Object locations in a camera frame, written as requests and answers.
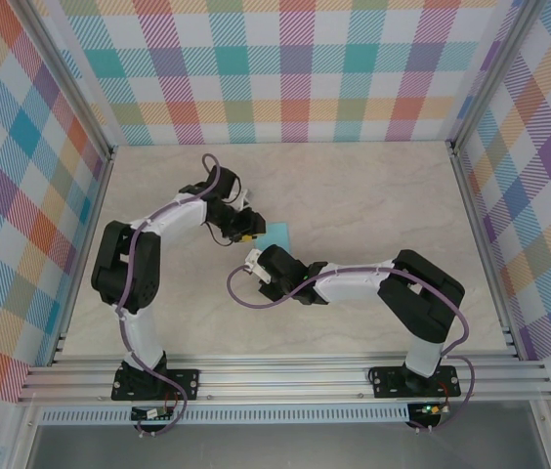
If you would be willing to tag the light blue cloth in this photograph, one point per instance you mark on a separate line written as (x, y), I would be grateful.
(278, 237)

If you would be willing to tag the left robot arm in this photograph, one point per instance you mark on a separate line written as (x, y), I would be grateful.
(146, 273)

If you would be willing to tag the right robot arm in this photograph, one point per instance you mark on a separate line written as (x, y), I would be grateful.
(412, 312)

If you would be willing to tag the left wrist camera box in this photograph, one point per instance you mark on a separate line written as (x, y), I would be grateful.
(252, 222)

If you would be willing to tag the right white camera bracket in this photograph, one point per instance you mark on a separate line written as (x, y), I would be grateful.
(256, 256)

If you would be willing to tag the white camera bracket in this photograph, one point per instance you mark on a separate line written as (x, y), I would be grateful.
(243, 198)
(256, 256)

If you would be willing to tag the left white camera bracket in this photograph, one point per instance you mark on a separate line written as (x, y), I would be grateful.
(243, 198)

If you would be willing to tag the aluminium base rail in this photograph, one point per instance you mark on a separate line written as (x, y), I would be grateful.
(280, 381)

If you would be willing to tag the aluminium side rail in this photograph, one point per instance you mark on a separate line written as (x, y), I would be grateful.
(473, 210)
(99, 195)

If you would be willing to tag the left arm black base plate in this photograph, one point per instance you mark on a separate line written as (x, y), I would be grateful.
(187, 378)

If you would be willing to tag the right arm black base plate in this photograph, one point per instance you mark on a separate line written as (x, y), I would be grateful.
(385, 381)

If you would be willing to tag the aluminium frame post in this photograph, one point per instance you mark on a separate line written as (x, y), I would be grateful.
(493, 73)
(68, 80)

